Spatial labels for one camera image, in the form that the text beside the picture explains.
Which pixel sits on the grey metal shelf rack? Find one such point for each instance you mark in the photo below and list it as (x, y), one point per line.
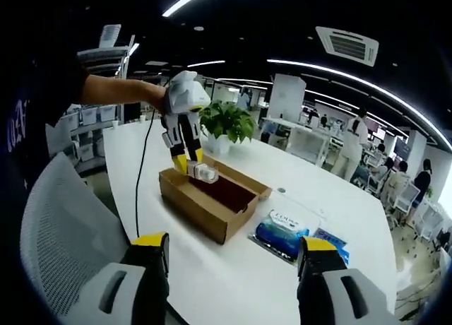
(102, 53)

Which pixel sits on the blue plastic packet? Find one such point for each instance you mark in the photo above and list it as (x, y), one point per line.
(332, 242)

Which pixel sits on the white spray bottle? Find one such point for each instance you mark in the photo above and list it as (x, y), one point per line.
(205, 173)

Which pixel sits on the potted green plant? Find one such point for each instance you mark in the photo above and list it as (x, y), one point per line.
(226, 122)

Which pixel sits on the straight ceiling light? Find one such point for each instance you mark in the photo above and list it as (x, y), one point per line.
(187, 0)

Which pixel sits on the soft blue white wipes pack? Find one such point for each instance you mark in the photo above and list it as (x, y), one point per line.
(279, 229)

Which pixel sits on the long curved ceiling light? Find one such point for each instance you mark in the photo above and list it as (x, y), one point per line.
(335, 70)

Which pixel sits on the person's dark shirt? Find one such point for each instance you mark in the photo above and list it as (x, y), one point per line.
(39, 92)

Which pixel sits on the grey mesh office chair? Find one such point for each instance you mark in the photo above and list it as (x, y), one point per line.
(70, 226)

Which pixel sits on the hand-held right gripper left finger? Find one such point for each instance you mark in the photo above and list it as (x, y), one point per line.
(148, 279)

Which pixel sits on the brown cardboard shoe box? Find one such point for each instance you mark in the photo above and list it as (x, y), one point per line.
(197, 212)

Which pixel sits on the ceiling air conditioner vent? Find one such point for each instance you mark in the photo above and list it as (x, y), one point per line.
(347, 46)

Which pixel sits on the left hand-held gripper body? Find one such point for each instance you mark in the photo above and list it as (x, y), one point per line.
(185, 92)

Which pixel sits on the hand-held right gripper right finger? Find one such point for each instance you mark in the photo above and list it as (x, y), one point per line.
(318, 279)

